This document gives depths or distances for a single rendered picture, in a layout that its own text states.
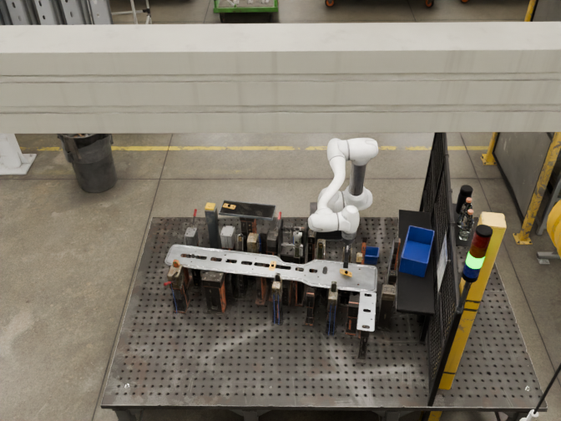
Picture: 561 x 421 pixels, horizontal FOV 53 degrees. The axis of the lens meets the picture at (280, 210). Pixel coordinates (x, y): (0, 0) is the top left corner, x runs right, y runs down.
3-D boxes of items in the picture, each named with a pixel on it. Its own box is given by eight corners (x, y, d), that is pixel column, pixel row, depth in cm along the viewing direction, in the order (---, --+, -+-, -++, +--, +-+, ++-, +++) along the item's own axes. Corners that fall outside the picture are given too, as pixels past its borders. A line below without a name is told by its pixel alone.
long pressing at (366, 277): (161, 267, 364) (161, 266, 363) (172, 243, 381) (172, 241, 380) (376, 294, 346) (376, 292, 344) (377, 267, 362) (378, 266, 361)
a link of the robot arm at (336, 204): (315, 206, 425) (315, 185, 410) (340, 203, 426) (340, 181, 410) (319, 221, 414) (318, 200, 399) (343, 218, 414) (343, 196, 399)
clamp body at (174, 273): (171, 314, 372) (163, 277, 348) (178, 297, 383) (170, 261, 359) (186, 317, 371) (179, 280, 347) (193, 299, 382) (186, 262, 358)
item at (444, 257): (437, 296, 324) (447, 259, 303) (436, 267, 340) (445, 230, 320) (441, 296, 323) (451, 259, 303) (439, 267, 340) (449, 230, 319)
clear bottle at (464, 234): (457, 240, 317) (465, 214, 304) (457, 232, 322) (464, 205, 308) (469, 241, 316) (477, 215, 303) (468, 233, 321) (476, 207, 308)
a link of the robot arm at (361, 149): (340, 198, 424) (368, 195, 424) (343, 216, 416) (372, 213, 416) (344, 134, 358) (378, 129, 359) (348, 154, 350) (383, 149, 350)
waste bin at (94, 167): (68, 199, 571) (47, 139, 522) (82, 166, 611) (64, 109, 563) (116, 199, 570) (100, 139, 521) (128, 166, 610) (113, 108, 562)
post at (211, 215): (209, 256, 412) (203, 210, 382) (212, 248, 417) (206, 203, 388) (219, 256, 411) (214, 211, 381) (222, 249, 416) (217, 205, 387)
